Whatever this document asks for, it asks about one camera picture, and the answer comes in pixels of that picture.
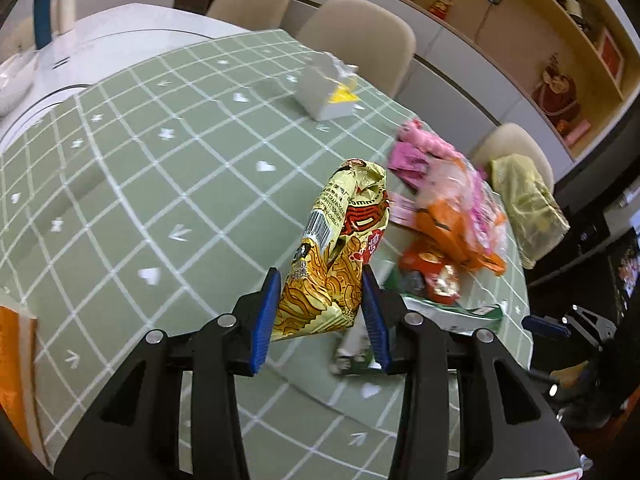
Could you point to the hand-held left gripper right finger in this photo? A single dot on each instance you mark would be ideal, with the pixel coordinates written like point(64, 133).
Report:
point(374, 315)

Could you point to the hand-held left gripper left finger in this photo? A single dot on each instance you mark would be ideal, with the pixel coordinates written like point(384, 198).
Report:
point(264, 320)

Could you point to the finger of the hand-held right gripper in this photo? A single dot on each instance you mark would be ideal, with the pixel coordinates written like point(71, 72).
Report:
point(545, 326)

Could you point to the yellow noodle packet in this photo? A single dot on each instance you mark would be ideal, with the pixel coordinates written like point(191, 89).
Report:
point(340, 230)

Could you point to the yellow plastic bag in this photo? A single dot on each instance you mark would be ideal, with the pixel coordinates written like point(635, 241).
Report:
point(535, 210)

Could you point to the white crumpled wrapper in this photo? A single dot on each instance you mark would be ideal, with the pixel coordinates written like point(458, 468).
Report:
point(352, 345)

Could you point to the red wrapper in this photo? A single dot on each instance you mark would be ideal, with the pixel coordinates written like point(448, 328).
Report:
point(425, 262)

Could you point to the orange snack packet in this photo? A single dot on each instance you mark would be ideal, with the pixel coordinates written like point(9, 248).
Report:
point(445, 225)

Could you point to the green checked tablecloth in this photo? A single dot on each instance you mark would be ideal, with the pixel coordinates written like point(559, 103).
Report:
point(150, 185)

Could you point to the pink box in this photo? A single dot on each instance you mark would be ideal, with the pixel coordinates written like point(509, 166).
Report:
point(576, 131)

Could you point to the grey box with yellow flap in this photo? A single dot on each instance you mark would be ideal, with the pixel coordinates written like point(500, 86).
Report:
point(315, 92)

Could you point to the large red figurine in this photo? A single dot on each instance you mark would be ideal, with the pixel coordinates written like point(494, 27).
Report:
point(554, 90)

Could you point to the orange tissue pack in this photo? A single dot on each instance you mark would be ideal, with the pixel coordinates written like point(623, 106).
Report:
point(17, 360)

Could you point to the grey sideboard cabinet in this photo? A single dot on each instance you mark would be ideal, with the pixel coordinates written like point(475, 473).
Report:
point(450, 50)

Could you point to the small red figurine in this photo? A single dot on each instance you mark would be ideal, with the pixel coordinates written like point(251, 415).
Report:
point(441, 7)

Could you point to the white bowl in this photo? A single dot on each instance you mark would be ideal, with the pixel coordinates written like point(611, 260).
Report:
point(15, 85)

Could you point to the white bottle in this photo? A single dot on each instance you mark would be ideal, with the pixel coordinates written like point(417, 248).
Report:
point(66, 0)

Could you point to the blue box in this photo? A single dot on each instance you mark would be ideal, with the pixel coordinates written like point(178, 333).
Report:
point(43, 15)

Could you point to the wooden wall shelf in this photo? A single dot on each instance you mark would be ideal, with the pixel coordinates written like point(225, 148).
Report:
point(600, 105)

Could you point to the red picture frame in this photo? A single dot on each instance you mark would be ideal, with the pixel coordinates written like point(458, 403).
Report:
point(611, 55)

